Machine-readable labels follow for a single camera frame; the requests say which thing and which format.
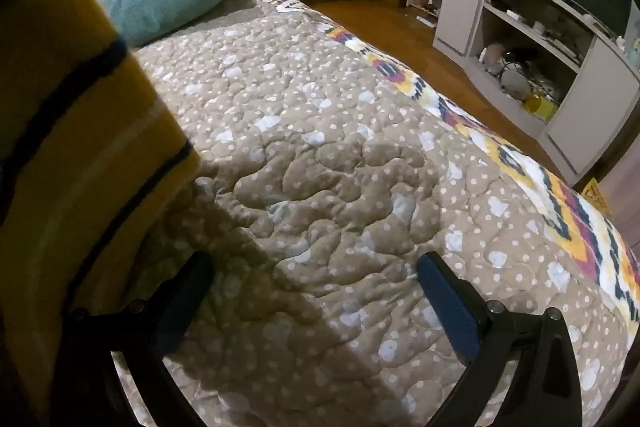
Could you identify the white television cabinet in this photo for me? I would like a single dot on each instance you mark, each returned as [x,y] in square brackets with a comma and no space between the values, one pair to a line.
[465,12]

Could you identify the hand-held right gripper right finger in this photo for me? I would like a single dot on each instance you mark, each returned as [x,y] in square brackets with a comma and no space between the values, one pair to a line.
[445,302]

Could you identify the yellow container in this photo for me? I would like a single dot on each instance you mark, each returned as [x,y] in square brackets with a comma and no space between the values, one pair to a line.
[542,108]

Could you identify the beige dotted quilted bedspread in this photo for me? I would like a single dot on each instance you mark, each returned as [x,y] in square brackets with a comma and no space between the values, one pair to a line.
[350,147]

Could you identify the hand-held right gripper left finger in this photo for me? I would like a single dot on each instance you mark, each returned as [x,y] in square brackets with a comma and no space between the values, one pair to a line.
[184,302]

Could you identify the round table mirror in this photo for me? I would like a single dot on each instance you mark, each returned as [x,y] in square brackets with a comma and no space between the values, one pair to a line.
[514,82]

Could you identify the yellow striped sweater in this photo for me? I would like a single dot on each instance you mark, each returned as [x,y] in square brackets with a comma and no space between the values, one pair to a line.
[75,117]

